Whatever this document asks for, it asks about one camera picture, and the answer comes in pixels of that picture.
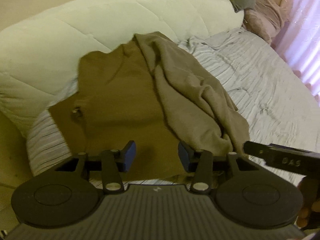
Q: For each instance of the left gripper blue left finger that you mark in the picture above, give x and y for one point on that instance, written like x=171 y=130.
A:
x=126 y=156

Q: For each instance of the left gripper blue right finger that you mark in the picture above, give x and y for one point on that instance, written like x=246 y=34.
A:
x=187 y=156

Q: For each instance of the light taupe garment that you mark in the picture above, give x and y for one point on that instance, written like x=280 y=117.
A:
x=196 y=106

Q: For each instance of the dark brown shirt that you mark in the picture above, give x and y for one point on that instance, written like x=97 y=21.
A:
x=116 y=102

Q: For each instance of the person's right hand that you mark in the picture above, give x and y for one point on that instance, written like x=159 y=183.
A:
x=309 y=188

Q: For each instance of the striped grey bed cover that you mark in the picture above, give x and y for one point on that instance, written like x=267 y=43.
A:
x=278 y=107

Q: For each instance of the pink curtain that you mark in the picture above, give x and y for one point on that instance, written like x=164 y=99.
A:
x=298 y=42

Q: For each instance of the white padded headboard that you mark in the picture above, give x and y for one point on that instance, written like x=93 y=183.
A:
x=40 y=55

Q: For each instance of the pink velvet pillow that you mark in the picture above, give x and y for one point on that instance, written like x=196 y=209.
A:
x=266 y=19

